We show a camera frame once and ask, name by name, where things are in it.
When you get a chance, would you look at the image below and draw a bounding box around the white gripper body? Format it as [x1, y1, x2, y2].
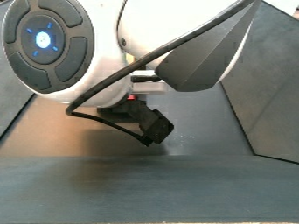
[131, 75, 167, 95]

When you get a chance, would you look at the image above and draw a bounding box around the red double-square forked block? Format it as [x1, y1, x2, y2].
[127, 95, 136, 100]

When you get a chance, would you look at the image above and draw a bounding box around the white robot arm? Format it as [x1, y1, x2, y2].
[3, 0, 262, 108]

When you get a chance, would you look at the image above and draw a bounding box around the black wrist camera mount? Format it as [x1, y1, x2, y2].
[97, 100, 174, 146]

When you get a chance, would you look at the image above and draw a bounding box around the black cable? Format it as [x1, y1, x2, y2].
[64, 0, 258, 147]

